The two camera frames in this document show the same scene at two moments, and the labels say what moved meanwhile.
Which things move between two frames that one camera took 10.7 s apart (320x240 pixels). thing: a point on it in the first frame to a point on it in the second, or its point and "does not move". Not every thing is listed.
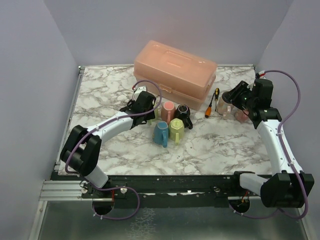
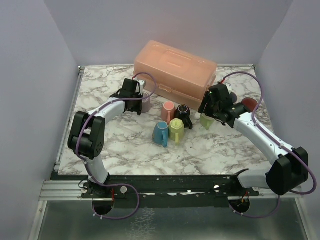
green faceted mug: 176,130 does not move
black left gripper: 150,116 to 137,109
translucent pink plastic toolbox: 171,74 does not move
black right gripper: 233,95 to 207,110
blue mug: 160,134 does not move
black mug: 183,112 does not move
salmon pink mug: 168,111 does not move
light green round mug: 155,120 to 206,121
